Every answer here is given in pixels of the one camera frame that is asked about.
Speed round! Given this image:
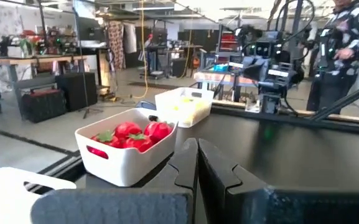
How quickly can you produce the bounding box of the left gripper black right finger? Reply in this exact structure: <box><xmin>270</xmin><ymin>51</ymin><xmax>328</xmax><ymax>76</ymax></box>
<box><xmin>197</xmin><ymin>138</ymin><xmax>359</xmax><ymax>224</ymax></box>

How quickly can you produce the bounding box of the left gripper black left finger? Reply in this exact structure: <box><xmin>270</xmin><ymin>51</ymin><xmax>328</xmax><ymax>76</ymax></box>
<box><xmin>29</xmin><ymin>138</ymin><xmax>199</xmax><ymax>224</ymax></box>

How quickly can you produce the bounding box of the red toy tomato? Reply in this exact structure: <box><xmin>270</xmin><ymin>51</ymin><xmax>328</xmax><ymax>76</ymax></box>
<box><xmin>90</xmin><ymin>130</ymin><xmax>124</xmax><ymax>149</ymax></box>
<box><xmin>114</xmin><ymin>121</ymin><xmax>143</xmax><ymax>140</ymax></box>
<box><xmin>123</xmin><ymin>134</ymin><xmax>154</xmax><ymax>153</ymax></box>
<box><xmin>144</xmin><ymin>121</ymin><xmax>174</xmax><ymax>144</ymax></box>

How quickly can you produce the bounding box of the red tool chest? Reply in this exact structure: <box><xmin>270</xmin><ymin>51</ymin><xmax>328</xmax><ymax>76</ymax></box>
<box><xmin>218</xmin><ymin>30</ymin><xmax>240</xmax><ymax>53</ymax></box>

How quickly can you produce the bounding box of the cluttered workbench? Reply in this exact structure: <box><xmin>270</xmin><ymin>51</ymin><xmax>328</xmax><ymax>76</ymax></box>
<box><xmin>193</xmin><ymin>68</ymin><xmax>258</xmax><ymax>103</ymax></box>

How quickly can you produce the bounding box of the beige plastic basket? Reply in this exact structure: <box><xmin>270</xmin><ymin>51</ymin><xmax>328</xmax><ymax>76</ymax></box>
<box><xmin>74</xmin><ymin>107</ymin><xmax>179</xmax><ymax>187</ymax></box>

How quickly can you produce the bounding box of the clear plastic basket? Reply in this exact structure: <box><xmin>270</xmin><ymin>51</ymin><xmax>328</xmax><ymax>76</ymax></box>
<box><xmin>154</xmin><ymin>86</ymin><xmax>215</xmax><ymax>129</ymax></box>

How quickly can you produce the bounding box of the person's hand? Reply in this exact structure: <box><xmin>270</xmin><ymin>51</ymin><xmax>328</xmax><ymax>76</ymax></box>
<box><xmin>333</xmin><ymin>47</ymin><xmax>356</xmax><ymax>62</ymax></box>

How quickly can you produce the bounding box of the person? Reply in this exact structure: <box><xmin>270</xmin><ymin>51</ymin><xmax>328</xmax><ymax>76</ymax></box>
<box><xmin>305</xmin><ymin>0</ymin><xmax>359</xmax><ymax>113</ymax></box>

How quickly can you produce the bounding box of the black cube box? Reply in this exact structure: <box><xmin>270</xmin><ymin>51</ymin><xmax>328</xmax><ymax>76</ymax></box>
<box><xmin>54</xmin><ymin>72</ymin><xmax>98</xmax><ymax>112</ymax></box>

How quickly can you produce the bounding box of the patterned hanging curtain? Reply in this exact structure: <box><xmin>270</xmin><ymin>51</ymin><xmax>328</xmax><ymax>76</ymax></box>
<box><xmin>107</xmin><ymin>21</ymin><xmax>126</xmax><ymax>71</ymax></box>

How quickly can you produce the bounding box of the black case red trim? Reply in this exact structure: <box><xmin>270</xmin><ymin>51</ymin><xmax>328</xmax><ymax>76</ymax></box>
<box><xmin>20</xmin><ymin>88</ymin><xmax>67</xmax><ymax>124</ymax></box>

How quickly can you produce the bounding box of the white plastic basket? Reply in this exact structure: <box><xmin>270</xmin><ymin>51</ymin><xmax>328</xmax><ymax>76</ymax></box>
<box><xmin>0</xmin><ymin>166</ymin><xmax>77</xmax><ymax>224</ymax></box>

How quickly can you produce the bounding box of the wooden top workbench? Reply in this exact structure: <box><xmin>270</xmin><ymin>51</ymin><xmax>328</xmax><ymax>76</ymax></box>
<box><xmin>0</xmin><ymin>54</ymin><xmax>88</xmax><ymax>114</ymax></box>

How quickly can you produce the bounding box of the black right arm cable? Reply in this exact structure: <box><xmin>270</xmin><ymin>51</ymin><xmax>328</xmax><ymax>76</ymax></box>
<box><xmin>274</xmin><ymin>0</ymin><xmax>316</xmax><ymax>43</ymax></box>

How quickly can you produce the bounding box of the yellow hanging cable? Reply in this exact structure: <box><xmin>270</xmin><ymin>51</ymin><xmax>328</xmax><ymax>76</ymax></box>
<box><xmin>131</xmin><ymin>0</ymin><xmax>151</xmax><ymax>100</ymax></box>

